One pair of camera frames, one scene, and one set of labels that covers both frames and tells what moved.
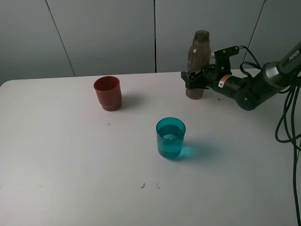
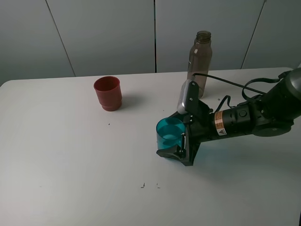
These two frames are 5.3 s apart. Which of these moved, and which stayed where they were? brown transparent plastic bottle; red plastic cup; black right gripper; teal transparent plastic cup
Moved: black right gripper
Stayed: teal transparent plastic cup; brown transparent plastic bottle; red plastic cup
